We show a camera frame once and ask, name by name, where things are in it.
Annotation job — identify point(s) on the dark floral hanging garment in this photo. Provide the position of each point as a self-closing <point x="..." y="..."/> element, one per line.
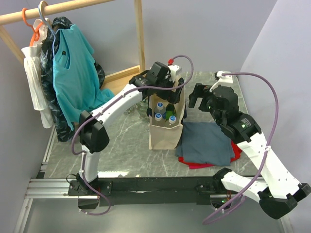
<point x="63" y="130"/>

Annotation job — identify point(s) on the grey folded cloth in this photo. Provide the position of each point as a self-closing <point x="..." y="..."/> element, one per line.
<point x="204" y="143"/>

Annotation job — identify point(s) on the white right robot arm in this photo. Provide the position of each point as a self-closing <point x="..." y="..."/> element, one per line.
<point x="280" y="191"/>

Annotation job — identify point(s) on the pocari sweat bottle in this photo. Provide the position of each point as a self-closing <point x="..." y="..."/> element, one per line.
<point x="160" y="109"/>
<point x="158" y="119"/>
<point x="171" y="121"/>

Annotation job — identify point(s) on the wooden clothes rack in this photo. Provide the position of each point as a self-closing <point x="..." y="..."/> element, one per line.
<point x="70" y="5"/>

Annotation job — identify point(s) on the green Perrier glass bottle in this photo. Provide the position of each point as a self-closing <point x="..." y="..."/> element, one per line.
<point x="170" y="111"/>

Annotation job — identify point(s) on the cream canvas tote bag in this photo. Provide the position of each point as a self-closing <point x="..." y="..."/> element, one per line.
<point x="165" y="136"/>

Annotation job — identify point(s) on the orange clothes hanger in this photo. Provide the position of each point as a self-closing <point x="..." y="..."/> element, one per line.
<point x="36" y="33"/>

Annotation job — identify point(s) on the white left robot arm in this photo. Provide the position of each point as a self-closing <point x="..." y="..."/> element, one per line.
<point x="93" y="125"/>

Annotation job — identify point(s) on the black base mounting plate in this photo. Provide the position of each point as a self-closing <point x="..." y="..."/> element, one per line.
<point x="149" y="190"/>

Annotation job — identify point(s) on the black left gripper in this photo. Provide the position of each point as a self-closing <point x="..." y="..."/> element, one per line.
<point x="170" y="96"/>

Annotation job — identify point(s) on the clear Chang soda bottle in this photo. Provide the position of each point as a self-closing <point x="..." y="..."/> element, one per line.
<point x="142" y="105"/>
<point x="130" y="110"/>
<point x="143" y="114"/>

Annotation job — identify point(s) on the light blue clothes hanger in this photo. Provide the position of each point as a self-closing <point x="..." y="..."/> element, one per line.
<point x="40" y="8"/>

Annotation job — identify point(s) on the turquoise hanging shirt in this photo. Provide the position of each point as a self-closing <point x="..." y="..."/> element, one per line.
<point x="75" y="78"/>

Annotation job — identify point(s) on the aluminium frame rail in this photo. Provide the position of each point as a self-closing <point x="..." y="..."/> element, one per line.
<point x="49" y="209"/>

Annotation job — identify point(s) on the red folded cloth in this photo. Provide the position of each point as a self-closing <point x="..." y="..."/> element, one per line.
<point x="237" y="154"/>

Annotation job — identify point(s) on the white hanging garment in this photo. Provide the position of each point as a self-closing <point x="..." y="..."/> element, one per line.
<point x="32" y="68"/>

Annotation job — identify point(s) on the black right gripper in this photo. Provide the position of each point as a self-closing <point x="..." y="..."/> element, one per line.
<point x="198" y="91"/>

